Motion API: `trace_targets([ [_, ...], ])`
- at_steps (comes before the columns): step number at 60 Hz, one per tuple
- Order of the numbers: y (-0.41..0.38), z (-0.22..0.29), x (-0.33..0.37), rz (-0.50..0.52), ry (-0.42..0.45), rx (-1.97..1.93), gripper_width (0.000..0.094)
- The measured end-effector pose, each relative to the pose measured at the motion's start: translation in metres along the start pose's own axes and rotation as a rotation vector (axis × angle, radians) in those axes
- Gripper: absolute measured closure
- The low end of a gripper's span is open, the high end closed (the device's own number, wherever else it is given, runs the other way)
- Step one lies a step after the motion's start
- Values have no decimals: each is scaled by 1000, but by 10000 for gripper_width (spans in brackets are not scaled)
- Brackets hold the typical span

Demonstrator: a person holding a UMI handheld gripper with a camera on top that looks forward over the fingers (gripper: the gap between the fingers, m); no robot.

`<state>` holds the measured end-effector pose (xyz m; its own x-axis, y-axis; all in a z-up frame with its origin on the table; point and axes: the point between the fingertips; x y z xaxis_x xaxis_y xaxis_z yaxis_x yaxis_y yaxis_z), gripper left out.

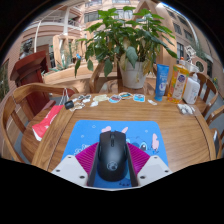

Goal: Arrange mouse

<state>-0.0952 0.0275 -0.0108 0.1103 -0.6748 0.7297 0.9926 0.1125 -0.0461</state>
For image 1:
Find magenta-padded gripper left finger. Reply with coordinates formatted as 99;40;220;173
50;142;100;188

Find small white sticker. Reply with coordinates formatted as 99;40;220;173
81;94;92;104

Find yellow liquid soap bottle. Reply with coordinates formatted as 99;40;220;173
167;57;190;105

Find small black charger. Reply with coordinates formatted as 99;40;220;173
64;100;75;110

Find white pump bottle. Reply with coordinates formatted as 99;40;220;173
182;71;201;105

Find light blue sticker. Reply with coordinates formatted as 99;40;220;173
133;93;146;103

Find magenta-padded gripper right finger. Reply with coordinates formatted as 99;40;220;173
125;142;173;188

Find black computer mouse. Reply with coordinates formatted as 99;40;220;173
96;130;129;183

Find blue tube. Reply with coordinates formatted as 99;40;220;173
154;63;170;102

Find red wooden pedestal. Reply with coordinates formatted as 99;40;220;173
9;50;51;116

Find red bag with white handles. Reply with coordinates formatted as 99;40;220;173
32;88;70;142

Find dark bust statue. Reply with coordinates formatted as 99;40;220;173
21;38;34;58

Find long wooden planter box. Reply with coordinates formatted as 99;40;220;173
43;61;101;85

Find green plant in white pot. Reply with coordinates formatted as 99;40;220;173
73;5;179;90

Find wooden armchair with red bag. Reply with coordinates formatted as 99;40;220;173
0;83;79;164

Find oval picture sticker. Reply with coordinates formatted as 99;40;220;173
108;94;122;104
119;92;134;101

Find blue cartoon mouse pad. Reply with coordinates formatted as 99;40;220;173
60;119;170;190

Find white crumpled wrapper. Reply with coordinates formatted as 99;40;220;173
177;103;196;115

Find pale yellow sticker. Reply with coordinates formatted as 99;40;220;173
92;94;110;103

